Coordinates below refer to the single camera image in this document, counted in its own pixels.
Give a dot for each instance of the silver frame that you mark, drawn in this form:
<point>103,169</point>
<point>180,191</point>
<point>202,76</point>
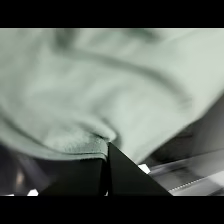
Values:
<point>190,173</point>

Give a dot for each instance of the pale green shirt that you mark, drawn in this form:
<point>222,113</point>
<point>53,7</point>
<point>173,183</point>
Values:
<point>100,90</point>

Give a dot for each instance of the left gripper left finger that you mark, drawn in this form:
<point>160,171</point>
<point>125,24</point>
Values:
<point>80,180</point>

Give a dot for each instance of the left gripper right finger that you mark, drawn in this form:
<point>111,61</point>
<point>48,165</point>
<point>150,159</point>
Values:
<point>130,176</point>

